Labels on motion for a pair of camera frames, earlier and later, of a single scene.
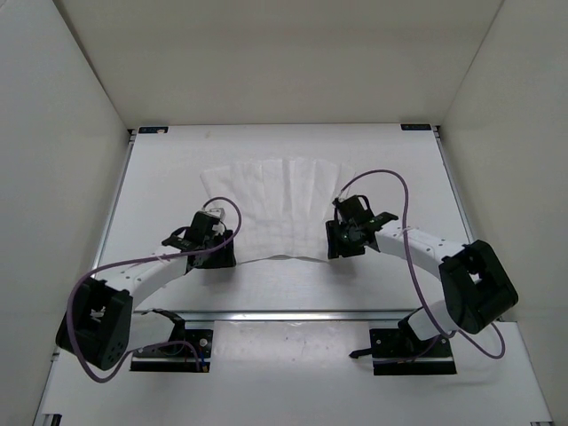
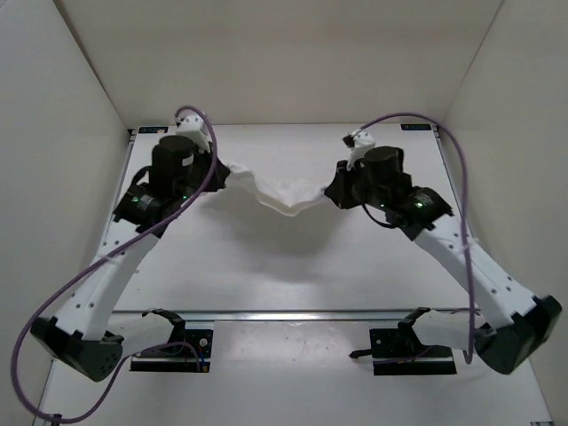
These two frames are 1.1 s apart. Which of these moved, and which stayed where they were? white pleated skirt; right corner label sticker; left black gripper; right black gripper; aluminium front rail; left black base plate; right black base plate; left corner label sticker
Moved: white pleated skirt; right black gripper; left black gripper
Stayed: left black base plate; right corner label sticker; right black base plate; aluminium front rail; left corner label sticker
